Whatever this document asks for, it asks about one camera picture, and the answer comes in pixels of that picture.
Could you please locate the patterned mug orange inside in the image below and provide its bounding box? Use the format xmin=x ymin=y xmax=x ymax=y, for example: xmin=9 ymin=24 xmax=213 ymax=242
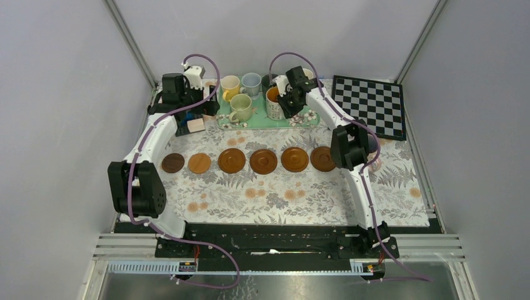
xmin=265 ymin=87 xmax=285 ymax=121

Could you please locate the dark green mug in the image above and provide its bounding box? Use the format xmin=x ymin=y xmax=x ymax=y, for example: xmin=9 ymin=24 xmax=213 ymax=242
xmin=261 ymin=73 xmax=278 ymax=101

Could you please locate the pale green mug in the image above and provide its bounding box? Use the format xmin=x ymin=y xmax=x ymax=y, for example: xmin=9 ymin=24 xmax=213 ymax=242
xmin=228 ymin=94 xmax=253 ymax=123

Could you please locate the brown wooden coaster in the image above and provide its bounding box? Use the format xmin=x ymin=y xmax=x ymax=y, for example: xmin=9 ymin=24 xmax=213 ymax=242
xmin=310 ymin=146 xmax=336 ymax=172
xmin=281 ymin=147 xmax=309 ymax=173
xmin=217 ymin=148 xmax=246 ymax=174
xmin=249 ymin=149 xmax=278 ymax=175

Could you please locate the small dark wooden coaster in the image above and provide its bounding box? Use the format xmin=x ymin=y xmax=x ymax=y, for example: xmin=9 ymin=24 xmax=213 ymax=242
xmin=161 ymin=153 xmax=185 ymax=174

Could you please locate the small light wooden coaster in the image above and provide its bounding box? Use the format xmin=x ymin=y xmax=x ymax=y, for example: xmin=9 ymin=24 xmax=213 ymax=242
xmin=187 ymin=153 xmax=211 ymax=174

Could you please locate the black white chessboard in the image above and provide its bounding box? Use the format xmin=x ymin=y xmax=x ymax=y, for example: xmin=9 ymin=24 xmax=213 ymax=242
xmin=332 ymin=75 xmax=406 ymax=141

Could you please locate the pink mug purple inside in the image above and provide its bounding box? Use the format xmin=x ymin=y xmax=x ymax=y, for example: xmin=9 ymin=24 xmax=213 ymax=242
xmin=367 ymin=134 xmax=383 ymax=173

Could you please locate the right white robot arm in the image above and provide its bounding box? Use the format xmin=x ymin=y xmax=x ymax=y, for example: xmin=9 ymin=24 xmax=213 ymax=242
xmin=272 ymin=66 xmax=391 ymax=258

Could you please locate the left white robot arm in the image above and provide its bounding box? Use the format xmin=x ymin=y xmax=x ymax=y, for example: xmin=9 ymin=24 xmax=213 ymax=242
xmin=107 ymin=73 xmax=219 ymax=257

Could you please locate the green serving tray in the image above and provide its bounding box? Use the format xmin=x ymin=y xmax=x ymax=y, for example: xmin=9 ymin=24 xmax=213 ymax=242
xmin=216 ymin=85 xmax=319 ymax=129

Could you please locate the black mug white inside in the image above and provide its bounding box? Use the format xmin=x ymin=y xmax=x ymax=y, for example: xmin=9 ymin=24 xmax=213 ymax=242
xmin=302 ymin=68 xmax=315 ymax=80

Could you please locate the light wooden block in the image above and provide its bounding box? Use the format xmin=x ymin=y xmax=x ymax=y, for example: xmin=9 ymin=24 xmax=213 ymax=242
xmin=187 ymin=118 xmax=206 ymax=133

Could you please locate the light blue mug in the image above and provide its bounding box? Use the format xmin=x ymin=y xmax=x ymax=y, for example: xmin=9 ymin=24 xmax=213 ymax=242
xmin=239 ymin=72 xmax=261 ymax=100

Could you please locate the yellow mug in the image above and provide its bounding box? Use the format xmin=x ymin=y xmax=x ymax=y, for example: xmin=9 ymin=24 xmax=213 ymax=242
xmin=220 ymin=75 xmax=241 ymax=102

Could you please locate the floral tablecloth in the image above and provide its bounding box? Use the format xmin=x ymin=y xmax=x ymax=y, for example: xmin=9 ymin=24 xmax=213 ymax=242
xmin=154 ymin=115 xmax=429 ymax=227

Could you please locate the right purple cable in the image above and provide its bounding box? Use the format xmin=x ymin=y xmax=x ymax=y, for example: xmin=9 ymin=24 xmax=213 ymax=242
xmin=268 ymin=52 xmax=434 ymax=284

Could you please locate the purple cable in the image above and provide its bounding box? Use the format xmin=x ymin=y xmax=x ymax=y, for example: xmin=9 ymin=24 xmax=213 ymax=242
xmin=126 ymin=54 xmax=241 ymax=289
xmin=268 ymin=52 xmax=434 ymax=284

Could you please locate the dark base plate with blocks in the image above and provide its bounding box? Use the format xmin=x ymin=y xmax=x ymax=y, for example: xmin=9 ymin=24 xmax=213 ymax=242
xmin=175 ymin=120 xmax=193 ymax=137

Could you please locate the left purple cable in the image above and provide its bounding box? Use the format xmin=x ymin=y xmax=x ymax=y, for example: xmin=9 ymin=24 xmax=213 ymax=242
xmin=126 ymin=54 xmax=241 ymax=289

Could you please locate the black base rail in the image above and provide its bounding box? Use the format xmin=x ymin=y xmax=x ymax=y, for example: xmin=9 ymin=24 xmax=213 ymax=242
xmin=113 ymin=221 xmax=443 ymax=274

